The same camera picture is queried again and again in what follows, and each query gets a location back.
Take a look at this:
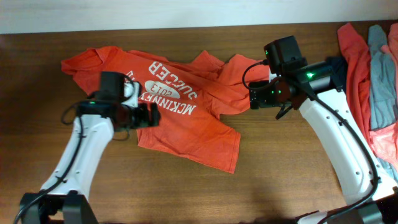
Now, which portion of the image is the orange soccer t-shirt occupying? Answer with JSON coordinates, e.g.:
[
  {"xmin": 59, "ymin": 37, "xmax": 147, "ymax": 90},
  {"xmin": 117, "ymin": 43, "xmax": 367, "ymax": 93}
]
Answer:
[{"xmin": 61, "ymin": 46, "xmax": 270, "ymax": 173}]

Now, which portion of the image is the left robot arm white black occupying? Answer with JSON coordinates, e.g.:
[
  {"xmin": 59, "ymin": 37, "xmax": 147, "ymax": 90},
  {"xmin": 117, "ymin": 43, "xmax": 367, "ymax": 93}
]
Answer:
[{"xmin": 14, "ymin": 100, "xmax": 160, "ymax": 223}]

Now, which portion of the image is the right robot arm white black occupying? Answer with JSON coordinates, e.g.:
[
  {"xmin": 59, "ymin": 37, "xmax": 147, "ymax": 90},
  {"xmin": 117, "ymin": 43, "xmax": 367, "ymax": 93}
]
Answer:
[{"xmin": 245, "ymin": 60, "xmax": 397, "ymax": 223}]

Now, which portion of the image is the navy garment in pile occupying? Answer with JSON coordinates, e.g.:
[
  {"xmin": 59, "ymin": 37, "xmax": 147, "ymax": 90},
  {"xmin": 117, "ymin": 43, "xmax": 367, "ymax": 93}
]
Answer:
[{"xmin": 326, "ymin": 57, "xmax": 348, "ymax": 92}]

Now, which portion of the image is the red shirt in pile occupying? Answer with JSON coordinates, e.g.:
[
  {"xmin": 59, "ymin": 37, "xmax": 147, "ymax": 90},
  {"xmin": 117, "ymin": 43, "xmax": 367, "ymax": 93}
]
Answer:
[{"xmin": 337, "ymin": 23, "xmax": 371, "ymax": 141}]

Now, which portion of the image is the grey shirt in pile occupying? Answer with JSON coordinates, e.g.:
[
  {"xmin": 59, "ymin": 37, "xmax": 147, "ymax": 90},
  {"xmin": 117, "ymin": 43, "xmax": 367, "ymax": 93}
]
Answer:
[{"xmin": 368, "ymin": 25, "xmax": 397, "ymax": 130}]

